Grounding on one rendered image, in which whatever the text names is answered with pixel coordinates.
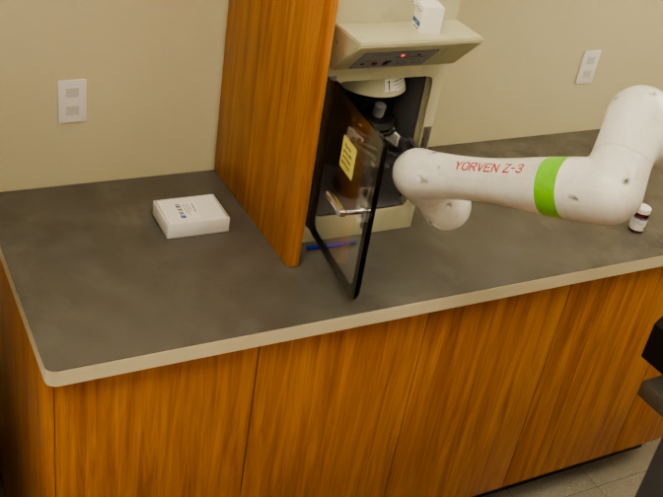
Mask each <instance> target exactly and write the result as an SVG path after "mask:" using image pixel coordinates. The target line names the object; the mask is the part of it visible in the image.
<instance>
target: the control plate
mask: <svg viewBox="0 0 663 497"><path fill-rule="evenodd" d="M439 50H440V49H436V50H418V51H398V52H378V53H365V54H364V55H363V56H362V57H361V58H360V59H358V60H357V61H356V62H355V63H354V64H353V65H351V66H350V67H349V68H348V69H353V68H370V67H387V66H404V65H420V64H422V63H423V62H425V61H426V60H427V59H429V58H430V57H431V56H433V55H434V54H435V53H437V52H438V51H439ZM419 53H421V55H417V54H419ZM403 54H405V56H401V55H403ZM389 60H392V61H391V62H390V63H389V64H388V65H382V64H383V63H384V62H385V61H389ZM414 60H418V61H417V63H415V62H414ZM397 61H399V64H398V63H396V62H397ZM405 61H408V63H406V62H405ZM373 62H377V63H378V64H377V65H374V66H372V65H371V63H373ZM361 63H365V64H364V65H360V64H361Z"/></svg>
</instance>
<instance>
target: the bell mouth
mask: <svg viewBox="0 0 663 497"><path fill-rule="evenodd" d="M340 84H341V86H342V87H343V88H344V89H345V90H347V91H350V92H352V93H355V94H358V95H362V96H367V97H373V98H390V97H395V96H398V95H400V94H402V93H403V92H404V91H405V89H406V86H405V78H394V79H378V80H363V81H348V82H342V83H340Z"/></svg>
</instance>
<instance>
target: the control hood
mask: <svg viewBox="0 0 663 497"><path fill-rule="evenodd" d="M411 24H412V21H408V22H379V23H350V24H336V25H335V28H334V34H333V41H332V47H331V60H330V67H331V69H333V70H349V69H348V68H349V67H350V66H351V65H353V64H354V63H355V62H356V61H357V60H358V59H360V58H361V57H362V56H363V55H364V54H365V53H378V52H398V51H418V50H436V49H440V50H439V51H438V52H437V53H435V54H434V55H433V56H431V57H430V58H429V59H427V60H426V61H425V62H423V63H422V64H420V65H433V64H450V63H454V62H456V61H457V60H459V59H460V58H461V57H463V56H464V55H465V54H467V53H468V52H470V51H471V50H472V49H474V48H475V47H477V46H478V45H479V44H481V43H482V42H483V38H482V36H480V35H478V34H477V33H475V32H474V31H472V30H471V29H469V28H468V27H467V26H465V25H464V24H462V23H461V22H459V21H458V20H443V21H442V26H441V31H440V35H428V34H419V33H418V32H417V31H416V30H415V29H414V27H413V26H412V25H411Z"/></svg>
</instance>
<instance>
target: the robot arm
mask: <svg viewBox="0 0 663 497"><path fill-rule="evenodd" d="M389 141H390V142H391V143H392V144H393V145H394V146H395V147H398V145H399V150H400V151H399V152H396V153H393V152H391V151H388V152H387V158H386V162H385V168H386V169H388V170H390V171H391V172H392V175H393V181H394V184H395V186H396V188H397V189H398V191H399V192H400V193H401V194H402V195H404V196H405V197H406V198H407V199H408V200H409V201H410V202H412V203H413V204H414V206H415V207H416V208H417V209H418V211H419V212H420V213H421V215H422V216H423V218H424V219H425V221H426V222H427V223H428V224H429V225H430V226H431V227H433V228H435V229H437V230H440V231H452V230H455V229H457V228H459V227H461V226H462V225H463V224H464V223H465V222H466V221H467V220H468V218H469V216H470V213H471V209H472V203H471V201H476V202H483V203H490V204H495V205H501V206H506V207H510V208H515V209H519V210H523V211H527V212H531V213H535V214H540V215H545V216H550V217H554V218H559V219H564V220H570V221H576V222H582V223H588V224H595V225H603V226H614V225H619V224H621V223H623V222H625V221H627V220H629V219H630V218H631V217H632V216H633V215H634V214H635V213H636V212H637V211H638V209H639V208H640V206H641V203H642V201H643V197H644V193H645V190H646V187H647V183H648V179H649V176H650V172H651V169H652V167H653V166H654V167H656V168H657V169H659V170H661V171H662V172H663V92H662V91H661V90H659V89H657V88H655V87H651V86H647V85H636V86H631V87H628V88H626V89H624V90H622V91H620V92H619V93H618V94H617V95H615V96H614V98H613V99H612V100H611V102H610V103H609V105H608V108H607V110H606V114H605V117H604V120H603V123H602V126H601V129H600V132H599V135H598V137H597V140H596V142H595V145H594V147H593V150H592V152H591V154H590V155H589V156H588V157H532V158H480V157H468V156H460V155H453V154H447V153H441V152H436V151H432V150H428V149H423V148H418V146H417V145H416V143H415V142H414V140H413V139H412V138H411V137H408V138H407V139H405V138H404V137H402V136H401V135H400V134H399V133H398V132H396V131H395V133H394V134H392V135H391V136H390V138H389Z"/></svg>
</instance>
